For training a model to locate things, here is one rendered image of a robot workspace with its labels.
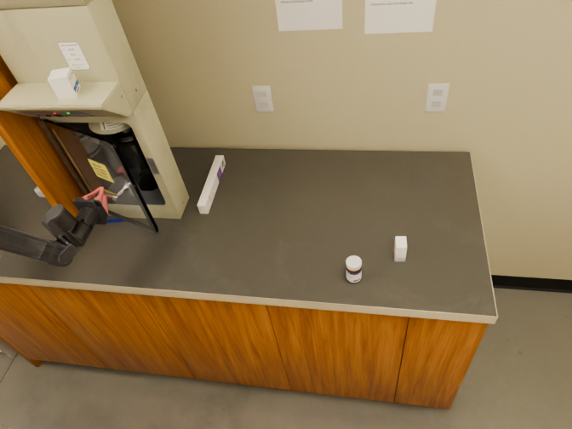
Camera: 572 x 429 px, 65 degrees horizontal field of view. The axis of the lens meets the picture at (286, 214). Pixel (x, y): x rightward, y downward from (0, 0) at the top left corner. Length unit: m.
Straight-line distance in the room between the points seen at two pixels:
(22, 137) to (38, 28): 0.38
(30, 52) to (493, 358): 2.19
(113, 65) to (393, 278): 1.00
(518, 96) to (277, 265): 1.00
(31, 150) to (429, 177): 1.34
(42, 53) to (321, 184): 0.97
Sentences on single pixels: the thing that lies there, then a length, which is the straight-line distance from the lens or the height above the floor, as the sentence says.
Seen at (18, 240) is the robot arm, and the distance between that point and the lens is 1.32.
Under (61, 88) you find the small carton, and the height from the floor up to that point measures 1.54.
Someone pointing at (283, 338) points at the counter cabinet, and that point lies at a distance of 1.68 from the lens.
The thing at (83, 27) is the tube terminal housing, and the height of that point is 1.66.
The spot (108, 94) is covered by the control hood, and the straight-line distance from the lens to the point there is 1.30.
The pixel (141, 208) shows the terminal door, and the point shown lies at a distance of 1.51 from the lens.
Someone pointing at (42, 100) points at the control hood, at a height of 1.51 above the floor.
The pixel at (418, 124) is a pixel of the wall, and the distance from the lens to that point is 1.78.
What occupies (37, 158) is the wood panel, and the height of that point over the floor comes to 1.27.
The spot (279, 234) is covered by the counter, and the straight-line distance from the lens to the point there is 1.53.
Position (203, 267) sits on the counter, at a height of 0.94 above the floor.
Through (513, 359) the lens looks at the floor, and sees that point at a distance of 2.44.
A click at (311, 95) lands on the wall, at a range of 1.72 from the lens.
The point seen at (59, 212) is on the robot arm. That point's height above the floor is 1.30.
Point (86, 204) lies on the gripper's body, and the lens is 1.42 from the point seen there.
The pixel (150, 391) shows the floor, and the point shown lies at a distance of 2.44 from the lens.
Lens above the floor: 2.11
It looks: 48 degrees down
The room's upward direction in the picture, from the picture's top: 10 degrees counter-clockwise
